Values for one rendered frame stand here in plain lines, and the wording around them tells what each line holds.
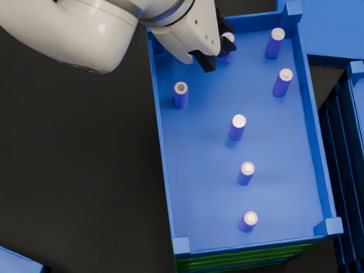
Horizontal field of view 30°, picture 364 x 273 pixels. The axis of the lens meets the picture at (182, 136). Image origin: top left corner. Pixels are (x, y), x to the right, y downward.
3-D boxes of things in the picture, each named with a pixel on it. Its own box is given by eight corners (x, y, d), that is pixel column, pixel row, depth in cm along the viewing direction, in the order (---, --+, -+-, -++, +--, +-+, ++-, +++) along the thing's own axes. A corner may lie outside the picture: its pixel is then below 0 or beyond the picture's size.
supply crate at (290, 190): (147, 42, 94) (144, 17, 86) (291, 25, 95) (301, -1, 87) (174, 260, 86) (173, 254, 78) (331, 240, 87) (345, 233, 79)
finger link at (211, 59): (175, 21, 75) (187, 5, 79) (200, 83, 77) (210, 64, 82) (185, 18, 74) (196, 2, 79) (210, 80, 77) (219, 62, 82)
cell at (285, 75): (271, 85, 92) (278, 68, 86) (285, 83, 92) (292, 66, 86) (273, 98, 91) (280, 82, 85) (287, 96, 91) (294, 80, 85)
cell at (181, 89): (173, 97, 91) (173, 81, 85) (187, 96, 91) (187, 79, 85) (175, 110, 91) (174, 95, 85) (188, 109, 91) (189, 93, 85)
